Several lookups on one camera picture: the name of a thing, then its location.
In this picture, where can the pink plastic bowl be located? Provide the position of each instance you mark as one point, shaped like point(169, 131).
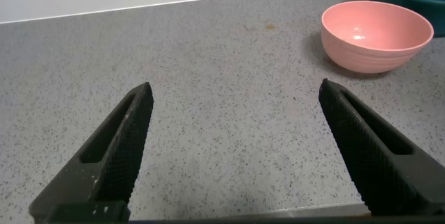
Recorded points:
point(375, 53)

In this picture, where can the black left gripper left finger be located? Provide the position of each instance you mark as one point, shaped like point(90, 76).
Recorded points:
point(114, 161)

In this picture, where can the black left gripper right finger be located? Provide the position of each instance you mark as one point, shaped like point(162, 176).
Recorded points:
point(365, 154)

